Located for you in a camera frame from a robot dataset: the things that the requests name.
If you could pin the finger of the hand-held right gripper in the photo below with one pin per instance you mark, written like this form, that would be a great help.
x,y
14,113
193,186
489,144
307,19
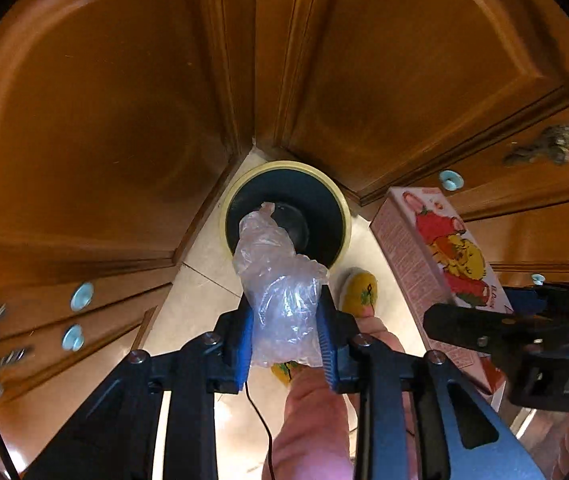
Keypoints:
x,y
464,327
524,300

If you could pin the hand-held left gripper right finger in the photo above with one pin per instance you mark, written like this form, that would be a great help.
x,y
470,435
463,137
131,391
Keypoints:
x,y
328,350

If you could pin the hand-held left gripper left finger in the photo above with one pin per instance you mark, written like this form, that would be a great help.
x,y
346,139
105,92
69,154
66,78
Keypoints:
x,y
241,350

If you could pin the clear plastic bag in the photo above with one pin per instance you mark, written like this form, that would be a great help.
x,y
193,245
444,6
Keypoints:
x,y
279,300

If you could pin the pink printed carton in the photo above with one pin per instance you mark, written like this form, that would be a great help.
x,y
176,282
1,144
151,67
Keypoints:
x,y
414,260

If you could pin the yellow-rimmed dark waste bin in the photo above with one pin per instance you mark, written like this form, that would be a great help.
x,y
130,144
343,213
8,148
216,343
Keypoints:
x,y
324,210

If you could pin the light blue round knob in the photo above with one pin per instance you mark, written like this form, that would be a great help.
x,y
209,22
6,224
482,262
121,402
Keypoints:
x,y
536,277
82,295
452,180
72,337

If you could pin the yellow printed slipper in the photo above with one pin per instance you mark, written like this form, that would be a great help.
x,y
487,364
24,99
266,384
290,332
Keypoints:
x,y
284,372
359,292

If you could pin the wooden drawer front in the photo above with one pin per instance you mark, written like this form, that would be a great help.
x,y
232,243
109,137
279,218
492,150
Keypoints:
x,y
89,375
129,300
504,185
539,235

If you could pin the person's pink trouser leg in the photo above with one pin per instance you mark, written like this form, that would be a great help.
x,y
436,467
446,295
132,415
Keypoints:
x,y
314,425

